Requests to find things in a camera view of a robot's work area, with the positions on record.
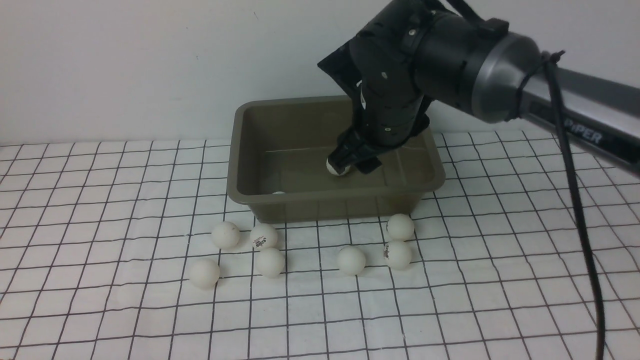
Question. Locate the white ball with red-black logo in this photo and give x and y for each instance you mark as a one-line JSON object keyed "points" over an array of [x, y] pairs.
{"points": [[397, 255]]}

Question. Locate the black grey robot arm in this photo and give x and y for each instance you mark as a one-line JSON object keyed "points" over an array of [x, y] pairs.
{"points": [[415, 52]]}

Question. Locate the olive green plastic bin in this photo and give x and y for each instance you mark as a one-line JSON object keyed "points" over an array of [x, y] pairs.
{"points": [[283, 145]]}

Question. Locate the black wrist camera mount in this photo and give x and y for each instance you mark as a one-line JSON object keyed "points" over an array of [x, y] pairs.
{"points": [[340, 67]]}

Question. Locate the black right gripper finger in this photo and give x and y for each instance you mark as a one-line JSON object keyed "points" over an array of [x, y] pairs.
{"points": [[368, 163]]}

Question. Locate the white ball with side logo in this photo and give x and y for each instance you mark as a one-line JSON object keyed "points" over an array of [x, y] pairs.
{"points": [[400, 227]]}

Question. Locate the plain white ping-pong ball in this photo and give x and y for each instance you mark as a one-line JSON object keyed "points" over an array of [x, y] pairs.
{"points": [[225, 235]]}

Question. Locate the white ball with black logo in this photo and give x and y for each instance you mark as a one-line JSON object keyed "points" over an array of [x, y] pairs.
{"points": [[263, 236]]}

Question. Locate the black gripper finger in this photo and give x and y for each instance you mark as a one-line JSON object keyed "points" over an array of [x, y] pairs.
{"points": [[343, 155]]}

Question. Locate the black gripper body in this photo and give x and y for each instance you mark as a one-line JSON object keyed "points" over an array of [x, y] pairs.
{"points": [[385, 119]]}

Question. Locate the white black-grid tablecloth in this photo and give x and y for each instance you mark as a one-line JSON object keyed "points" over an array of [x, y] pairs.
{"points": [[97, 240]]}

